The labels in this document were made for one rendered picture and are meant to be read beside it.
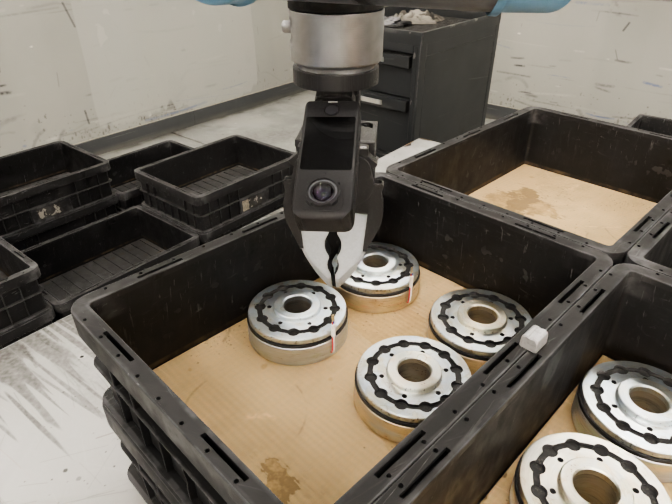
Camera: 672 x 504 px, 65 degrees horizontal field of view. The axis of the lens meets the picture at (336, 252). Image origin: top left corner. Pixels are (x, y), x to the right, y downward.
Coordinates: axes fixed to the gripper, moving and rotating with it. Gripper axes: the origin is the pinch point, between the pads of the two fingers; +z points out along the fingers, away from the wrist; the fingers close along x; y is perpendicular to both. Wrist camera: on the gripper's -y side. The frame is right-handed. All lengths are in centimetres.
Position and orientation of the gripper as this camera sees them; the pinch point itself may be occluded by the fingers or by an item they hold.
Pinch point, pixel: (333, 279)
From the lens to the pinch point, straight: 52.5
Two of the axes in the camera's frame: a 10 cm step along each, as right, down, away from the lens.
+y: 1.1, -5.2, 8.5
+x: -9.9, -0.6, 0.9
